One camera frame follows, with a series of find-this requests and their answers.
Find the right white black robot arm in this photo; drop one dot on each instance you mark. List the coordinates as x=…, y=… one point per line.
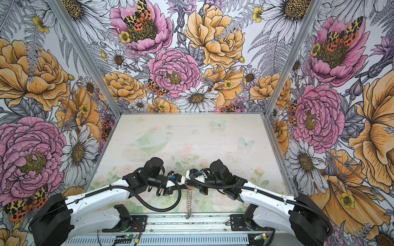
x=296, y=215

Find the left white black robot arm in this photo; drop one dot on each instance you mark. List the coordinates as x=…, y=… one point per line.
x=62, y=218

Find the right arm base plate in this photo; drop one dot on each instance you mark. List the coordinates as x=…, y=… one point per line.
x=238, y=223

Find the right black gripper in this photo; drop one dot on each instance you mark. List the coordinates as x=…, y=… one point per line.
x=202, y=190

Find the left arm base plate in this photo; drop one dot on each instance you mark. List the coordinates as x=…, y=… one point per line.
x=136, y=223

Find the white perforated cable duct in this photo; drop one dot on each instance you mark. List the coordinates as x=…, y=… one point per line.
x=161, y=240

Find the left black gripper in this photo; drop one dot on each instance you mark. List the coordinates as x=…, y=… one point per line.
x=168, y=190

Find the silver metal keyring plate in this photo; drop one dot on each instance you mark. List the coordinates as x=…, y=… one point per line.
x=189, y=202

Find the aluminium front rail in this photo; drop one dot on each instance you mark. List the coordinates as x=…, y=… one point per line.
x=157, y=223

